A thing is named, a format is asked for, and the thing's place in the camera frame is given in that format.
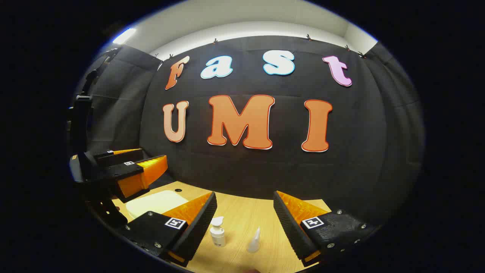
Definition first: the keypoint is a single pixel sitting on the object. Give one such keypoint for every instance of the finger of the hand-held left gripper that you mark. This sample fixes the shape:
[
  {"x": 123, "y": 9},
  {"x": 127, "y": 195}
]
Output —
[
  {"x": 113, "y": 157},
  {"x": 121, "y": 172}
]

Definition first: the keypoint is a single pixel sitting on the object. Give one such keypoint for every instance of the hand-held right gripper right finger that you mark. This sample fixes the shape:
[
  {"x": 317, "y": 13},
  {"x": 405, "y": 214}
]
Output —
[{"x": 288, "y": 223}]

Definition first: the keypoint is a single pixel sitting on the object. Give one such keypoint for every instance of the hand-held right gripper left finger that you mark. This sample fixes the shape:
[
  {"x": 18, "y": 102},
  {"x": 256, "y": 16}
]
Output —
[{"x": 201, "y": 227}]

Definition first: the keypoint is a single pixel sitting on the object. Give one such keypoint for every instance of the white pump bottle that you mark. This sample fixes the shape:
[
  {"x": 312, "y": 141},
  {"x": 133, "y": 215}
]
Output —
[{"x": 218, "y": 237}]

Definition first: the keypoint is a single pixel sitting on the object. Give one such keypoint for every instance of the white squeeze tube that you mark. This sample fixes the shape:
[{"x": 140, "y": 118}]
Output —
[{"x": 253, "y": 244}]

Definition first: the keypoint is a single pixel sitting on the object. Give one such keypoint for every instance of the black backdrop cloth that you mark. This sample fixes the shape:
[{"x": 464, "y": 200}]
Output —
[{"x": 265, "y": 170}]

